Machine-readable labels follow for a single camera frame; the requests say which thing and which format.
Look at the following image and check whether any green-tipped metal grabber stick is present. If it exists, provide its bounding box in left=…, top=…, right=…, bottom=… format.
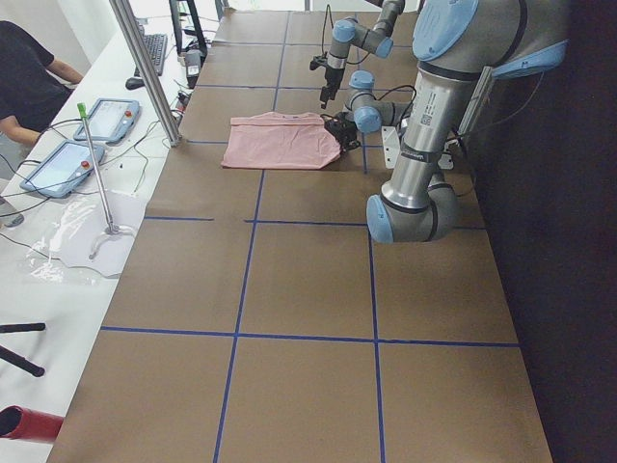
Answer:
left=77, top=102, right=137, bottom=260

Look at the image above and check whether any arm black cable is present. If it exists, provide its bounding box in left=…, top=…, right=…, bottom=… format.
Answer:
left=318, top=3, right=338, bottom=62
left=373, top=84, right=418, bottom=122

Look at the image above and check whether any clear plastic sheet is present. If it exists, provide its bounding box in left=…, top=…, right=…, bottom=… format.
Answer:
left=41, top=190, right=147, bottom=278

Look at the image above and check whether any black tripod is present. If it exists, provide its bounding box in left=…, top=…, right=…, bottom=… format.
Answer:
left=1, top=322, right=46, bottom=378

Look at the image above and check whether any teach pendant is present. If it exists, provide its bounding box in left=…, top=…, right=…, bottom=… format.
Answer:
left=77, top=98, right=141, bottom=145
left=20, top=141, right=94, bottom=199

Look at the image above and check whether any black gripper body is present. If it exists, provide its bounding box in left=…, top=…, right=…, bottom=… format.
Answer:
left=309, top=53, right=345, bottom=90
left=321, top=113, right=362, bottom=150

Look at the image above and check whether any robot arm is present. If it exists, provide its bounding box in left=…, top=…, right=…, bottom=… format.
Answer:
left=343, top=0, right=571, bottom=243
left=309, top=1, right=406, bottom=109

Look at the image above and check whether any red cylinder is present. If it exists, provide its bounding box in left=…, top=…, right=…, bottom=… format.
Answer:
left=1, top=405, right=64, bottom=444

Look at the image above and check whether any person in black shirt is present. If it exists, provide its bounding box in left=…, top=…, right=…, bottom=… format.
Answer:
left=1, top=20, right=83, bottom=148

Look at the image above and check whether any black keyboard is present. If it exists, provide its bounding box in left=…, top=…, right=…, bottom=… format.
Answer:
left=142, top=34, right=168, bottom=76

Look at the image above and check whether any far teach pendant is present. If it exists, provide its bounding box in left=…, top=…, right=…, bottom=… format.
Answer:
left=77, top=98, right=141, bottom=145

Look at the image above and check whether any aluminium frame post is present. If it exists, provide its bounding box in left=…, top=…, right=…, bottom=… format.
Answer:
left=109, top=0, right=181, bottom=148

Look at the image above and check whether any near teach pendant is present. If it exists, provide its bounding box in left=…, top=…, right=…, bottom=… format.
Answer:
left=20, top=141, right=94, bottom=199

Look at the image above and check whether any black computer mouse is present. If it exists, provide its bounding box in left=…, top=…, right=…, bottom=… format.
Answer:
left=124, top=76, right=145, bottom=91

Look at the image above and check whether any pink printed t-shirt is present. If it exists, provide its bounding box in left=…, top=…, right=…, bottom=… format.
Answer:
left=221, top=112, right=341, bottom=170

